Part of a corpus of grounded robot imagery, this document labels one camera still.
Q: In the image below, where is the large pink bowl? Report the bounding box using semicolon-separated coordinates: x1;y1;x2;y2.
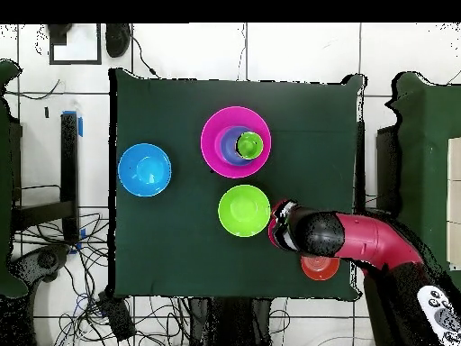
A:
200;105;273;179

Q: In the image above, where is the green cloth covered side table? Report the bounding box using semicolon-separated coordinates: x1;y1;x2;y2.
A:
384;71;461;289
0;59;29;299

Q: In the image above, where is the black power brick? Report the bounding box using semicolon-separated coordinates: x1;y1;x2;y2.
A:
98;291;137;341

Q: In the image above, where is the black floor cable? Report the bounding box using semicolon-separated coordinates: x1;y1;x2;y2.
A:
127;23;161;78

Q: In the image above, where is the black pedestal foot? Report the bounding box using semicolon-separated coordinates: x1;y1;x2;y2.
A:
8;244;71;286

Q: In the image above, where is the green cup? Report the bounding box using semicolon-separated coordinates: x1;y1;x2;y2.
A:
236;131;265;160

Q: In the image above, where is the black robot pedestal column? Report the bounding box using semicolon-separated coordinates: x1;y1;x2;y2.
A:
188;296;273;346

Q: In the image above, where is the black stand with blue tape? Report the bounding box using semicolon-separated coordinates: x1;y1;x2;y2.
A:
10;110;85;255

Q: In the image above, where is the lime green bowl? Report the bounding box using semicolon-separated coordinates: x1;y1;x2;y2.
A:
217;184;272;238

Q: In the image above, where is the small light blue bowl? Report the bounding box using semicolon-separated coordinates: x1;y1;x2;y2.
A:
214;124;255;168

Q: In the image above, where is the large light blue bowl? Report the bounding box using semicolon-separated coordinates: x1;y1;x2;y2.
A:
117;142;173;198

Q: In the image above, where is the orange bowl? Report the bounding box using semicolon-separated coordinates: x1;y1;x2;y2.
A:
301;255;340;282

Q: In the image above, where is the tangle of black cables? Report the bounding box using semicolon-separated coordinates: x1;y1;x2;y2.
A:
14;212;190;346

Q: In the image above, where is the dark green tablecloth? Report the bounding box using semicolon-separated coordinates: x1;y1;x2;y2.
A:
108;68;366;302

